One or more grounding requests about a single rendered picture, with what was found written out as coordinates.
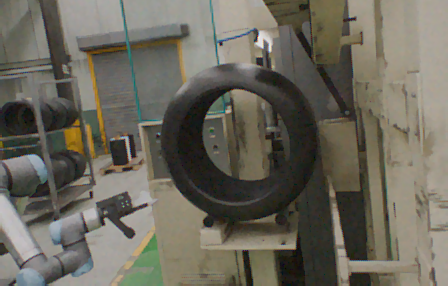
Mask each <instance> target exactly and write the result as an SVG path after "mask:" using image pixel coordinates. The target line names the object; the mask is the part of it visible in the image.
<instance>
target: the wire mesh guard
mask: <svg viewBox="0 0 448 286"><path fill-rule="evenodd" d="M327 180H328V186H329V192H330V193H329V198H330V214H331V221H332V229H333V245H334V253H335V261H336V274H337V283H338V286H350V283H349V274H348V264H347V254H346V250H345V246H344V238H343V234H342V229H341V222H340V218H339V214H338V206H337V201H336V197H335V189H334V185H333V181H332V173H331V170H327Z"/></svg>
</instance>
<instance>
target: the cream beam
mask: <svg viewBox="0 0 448 286"><path fill-rule="evenodd" d="M262 1H263V2H264V4H265V5H266V6H267V9H269V11H270V13H271V14H272V17H274V19H275V21H276V22H277V24H278V25H279V26H283V25H287V24H290V22H294V21H298V20H302V19H303V22H305V21H309V19H308V9H306V10H303V11H300V9H299V5H302V4H303V5H306V4H308V0H262Z"/></svg>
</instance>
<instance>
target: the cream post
mask: <svg viewBox="0 0 448 286"><path fill-rule="evenodd" d="M218 12H219V17H220V29H221V35H222V39H224V38H230V37H233V36H236V35H241V34H243V33H246V32H248V30H251V29H252V28H253V27H252V20H251V8H250V1H249V0H218ZM223 52H224V58H225V64H226V63H235V62H238V63H248V64H256V52H255V46H254V39H253V31H252V32H251V33H249V34H248V35H245V36H243V37H241V38H236V39H233V40H230V41H223ZM256 65H257V64H256ZM229 97H230V103H231V115H232V120H233V132H234V137H235V141H236V155H237V160H238V172H239V177H240V179H241V180H260V179H263V178H267V177H268V176H269V170H268V158H267V152H266V140H265V133H264V127H263V115H262V108H261V97H259V96H258V95H255V94H253V93H251V92H247V91H245V90H231V91H230V92H229ZM248 251H249V254H248V255H249V257H250V263H251V274H252V278H253V280H254V286H282V277H281V271H280V267H279V252H278V249H260V250H248Z"/></svg>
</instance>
